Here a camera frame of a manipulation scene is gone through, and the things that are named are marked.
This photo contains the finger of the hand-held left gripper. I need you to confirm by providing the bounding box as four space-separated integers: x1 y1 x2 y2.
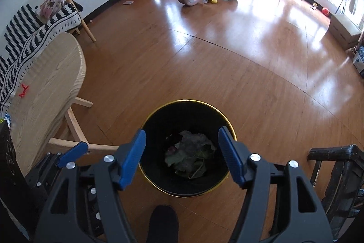
25 141 89 195
77 175 106 238

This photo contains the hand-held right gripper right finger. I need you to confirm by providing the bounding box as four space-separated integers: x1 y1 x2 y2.
217 126 333 243

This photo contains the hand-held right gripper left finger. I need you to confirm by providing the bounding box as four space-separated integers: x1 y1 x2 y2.
33 129 147 243

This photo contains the large green snack wrapper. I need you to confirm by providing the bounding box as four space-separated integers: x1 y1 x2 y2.
165 146 217 179

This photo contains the grey paper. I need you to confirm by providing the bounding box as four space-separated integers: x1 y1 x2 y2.
178 130 217 158

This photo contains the black gold rimmed trash bin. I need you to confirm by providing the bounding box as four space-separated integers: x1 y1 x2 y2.
137 100 236 198

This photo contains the black shoe tip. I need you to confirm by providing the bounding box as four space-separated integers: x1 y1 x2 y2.
146 205 179 243

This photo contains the dark wooden chair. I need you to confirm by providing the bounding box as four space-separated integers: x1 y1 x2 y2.
307 144 364 239

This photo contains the black white striped blanket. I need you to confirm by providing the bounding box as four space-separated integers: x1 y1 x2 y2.
0 0 81 115

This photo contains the pink printed cushion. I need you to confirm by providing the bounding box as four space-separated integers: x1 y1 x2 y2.
38 0 64 17

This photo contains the blue printed box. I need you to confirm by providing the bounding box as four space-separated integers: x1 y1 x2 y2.
352 45 364 74

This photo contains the wooden table leg frame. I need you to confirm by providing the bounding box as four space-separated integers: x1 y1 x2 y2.
47 96 120 152

